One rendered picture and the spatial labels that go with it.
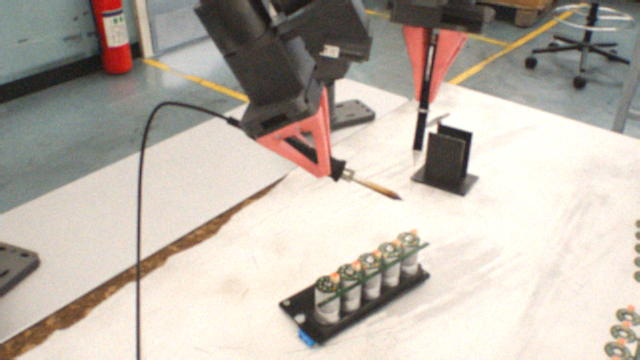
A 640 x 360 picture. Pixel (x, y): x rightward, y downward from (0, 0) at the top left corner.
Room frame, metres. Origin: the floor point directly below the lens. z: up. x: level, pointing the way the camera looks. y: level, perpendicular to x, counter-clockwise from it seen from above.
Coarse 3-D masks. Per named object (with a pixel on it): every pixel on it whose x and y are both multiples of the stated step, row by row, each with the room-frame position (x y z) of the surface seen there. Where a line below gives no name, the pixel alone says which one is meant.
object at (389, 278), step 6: (384, 258) 0.48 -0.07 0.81; (390, 258) 0.48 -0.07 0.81; (396, 258) 0.48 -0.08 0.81; (384, 264) 0.48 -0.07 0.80; (396, 264) 0.48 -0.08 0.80; (390, 270) 0.48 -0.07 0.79; (396, 270) 0.48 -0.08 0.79; (384, 276) 0.48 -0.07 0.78; (390, 276) 0.48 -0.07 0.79; (396, 276) 0.48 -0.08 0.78; (384, 282) 0.48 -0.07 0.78; (390, 282) 0.48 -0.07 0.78; (396, 282) 0.48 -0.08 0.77
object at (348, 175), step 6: (348, 168) 0.52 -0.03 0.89; (342, 174) 0.52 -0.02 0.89; (348, 174) 0.52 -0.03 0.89; (354, 174) 0.52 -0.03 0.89; (348, 180) 0.52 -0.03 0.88; (354, 180) 0.52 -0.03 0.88; (360, 180) 0.52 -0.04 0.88; (366, 180) 0.52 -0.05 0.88; (366, 186) 0.52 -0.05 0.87; (372, 186) 0.52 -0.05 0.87; (378, 186) 0.52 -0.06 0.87; (378, 192) 0.52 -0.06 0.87; (384, 192) 0.52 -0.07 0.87; (390, 192) 0.52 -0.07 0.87; (396, 198) 0.51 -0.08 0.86
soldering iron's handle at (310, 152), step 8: (232, 120) 0.53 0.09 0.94; (240, 128) 0.53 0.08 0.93; (248, 136) 0.53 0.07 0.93; (288, 144) 0.52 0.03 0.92; (296, 144) 0.52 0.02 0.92; (304, 144) 0.53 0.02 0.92; (304, 152) 0.52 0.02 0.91; (312, 152) 0.52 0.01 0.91; (312, 160) 0.52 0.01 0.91; (336, 160) 0.52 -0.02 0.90; (344, 160) 0.53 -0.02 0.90; (336, 168) 0.52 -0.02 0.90; (344, 168) 0.52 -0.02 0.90; (328, 176) 0.52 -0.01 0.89; (336, 176) 0.51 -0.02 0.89
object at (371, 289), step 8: (376, 264) 0.47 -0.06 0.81; (368, 272) 0.46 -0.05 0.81; (368, 280) 0.46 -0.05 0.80; (376, 280) 0.46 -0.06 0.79; (360, 288) 0.47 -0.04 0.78; (368, 288) 0.46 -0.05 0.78; (376, 288) 0.46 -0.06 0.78; (360, 296) 0.47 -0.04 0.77; (368, 296) 0.46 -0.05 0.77; (376, 296) 0.46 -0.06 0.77
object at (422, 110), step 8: (432, 48) 0.57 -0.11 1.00; (432, 56) 0.57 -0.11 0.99; (432, 64) 0.57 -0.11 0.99; (424, 72) 0.57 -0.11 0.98; (432, 72) 0.57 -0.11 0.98; (424, 80) 0.57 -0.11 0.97; (424, 88) 0.56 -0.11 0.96; (424, 96) 0.56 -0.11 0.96; (424, 104) 0.56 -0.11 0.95; (424, 112) 0.55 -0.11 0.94; (416, 120) 0.56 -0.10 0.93; (424, 120) 0.55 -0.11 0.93; (416, 128) 0.55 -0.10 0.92; (424, 128) 0.55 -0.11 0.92; (416, 136) 0.55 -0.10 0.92; (416, 144) 0.54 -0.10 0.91
